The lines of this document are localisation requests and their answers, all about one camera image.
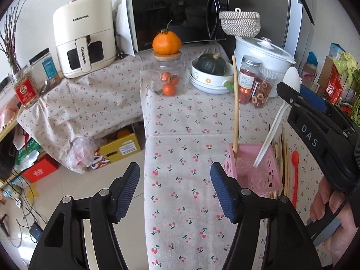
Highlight blue white box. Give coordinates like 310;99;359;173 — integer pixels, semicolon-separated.
329;43;346;62

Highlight black floor cable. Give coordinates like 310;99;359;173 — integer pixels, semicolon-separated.
0;174;43;241

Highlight green kabocha squash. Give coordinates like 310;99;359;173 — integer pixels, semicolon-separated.
196;53;227;76

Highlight black wire rack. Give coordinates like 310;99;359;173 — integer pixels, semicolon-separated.
323;70;360;111

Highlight clear pink plastic bag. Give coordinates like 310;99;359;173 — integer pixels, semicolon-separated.
69;136;97;173

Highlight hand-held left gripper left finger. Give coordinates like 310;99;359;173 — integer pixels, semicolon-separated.
27;162;147;270

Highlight green white packet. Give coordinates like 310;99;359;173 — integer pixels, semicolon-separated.
14;138;43;165

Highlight jar of dried ring slices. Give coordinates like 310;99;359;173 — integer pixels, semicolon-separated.
251;67;277;109

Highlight pink plastic basket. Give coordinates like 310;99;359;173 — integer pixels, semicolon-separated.
223;143;284;199

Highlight clear canister with blue label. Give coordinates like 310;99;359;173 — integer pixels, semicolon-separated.
29;48;64;90

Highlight brown cardboard box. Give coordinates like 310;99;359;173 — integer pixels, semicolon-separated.
301;56;334;94

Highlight grey refrigerator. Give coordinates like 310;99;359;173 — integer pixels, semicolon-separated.
283;0;318;59

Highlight white electric pot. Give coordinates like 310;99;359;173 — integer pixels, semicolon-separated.
234;43;293;86

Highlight woven lidded basket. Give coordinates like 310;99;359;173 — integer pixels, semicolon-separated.
219;8;261;37

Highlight pink cloth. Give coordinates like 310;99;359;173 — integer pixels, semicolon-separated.
0;103;18;128

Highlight napa cabbage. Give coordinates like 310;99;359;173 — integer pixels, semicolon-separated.
333;52;360;90

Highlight red plastic spoon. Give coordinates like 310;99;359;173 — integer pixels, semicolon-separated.
291;150;300;207

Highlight bamboo chopstick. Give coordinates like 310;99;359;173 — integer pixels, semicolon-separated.
232;56;242;158
285;142;291;199

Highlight black microwave oven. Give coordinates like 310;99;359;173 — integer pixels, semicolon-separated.
126;0;229;53

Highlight dried twigs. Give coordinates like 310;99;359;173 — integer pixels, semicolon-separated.
0;0;29;72

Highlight cherry print tablecloth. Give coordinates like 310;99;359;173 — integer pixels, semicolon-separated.
140;41;360;270
17;53;147;172

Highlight cream air fryer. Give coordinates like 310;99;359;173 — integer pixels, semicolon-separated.
53;0;117;79

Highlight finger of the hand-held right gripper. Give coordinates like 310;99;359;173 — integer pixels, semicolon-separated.
300;86;353;130
277;82;324;119

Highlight leafy green herbs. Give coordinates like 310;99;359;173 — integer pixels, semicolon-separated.
348;90;360;126

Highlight large orange with stem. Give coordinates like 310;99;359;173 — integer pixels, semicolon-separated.
152;20;182;55

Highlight bamboo chopsticks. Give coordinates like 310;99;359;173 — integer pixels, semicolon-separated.
274;135;282;175

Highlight white pot lid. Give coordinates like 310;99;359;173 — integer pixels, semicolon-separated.
235;36;296;64

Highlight person's right hand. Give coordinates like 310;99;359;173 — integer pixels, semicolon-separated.
309;178;358;263

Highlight red snack packets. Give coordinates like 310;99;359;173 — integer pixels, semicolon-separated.
326;63;344;103

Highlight jar of red dried fruit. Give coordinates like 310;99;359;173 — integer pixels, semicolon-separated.
238;55;261;105

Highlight white plastic spoon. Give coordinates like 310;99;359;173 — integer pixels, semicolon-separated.
253;67;303;167

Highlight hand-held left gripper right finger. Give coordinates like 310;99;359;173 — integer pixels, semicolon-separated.
210;162;324;270

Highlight red box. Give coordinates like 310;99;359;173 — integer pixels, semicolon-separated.
22;155;59;183

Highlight glass jar with wooden lid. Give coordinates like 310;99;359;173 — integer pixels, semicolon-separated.
143;51;190;96

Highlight yellow cardboard box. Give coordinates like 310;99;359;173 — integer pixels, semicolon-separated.
93;131;142;171

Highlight glass jar with red label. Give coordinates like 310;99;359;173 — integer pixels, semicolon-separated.
10;65;43;109

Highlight black chopstick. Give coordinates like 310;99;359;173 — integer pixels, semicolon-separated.
281;127;285;196

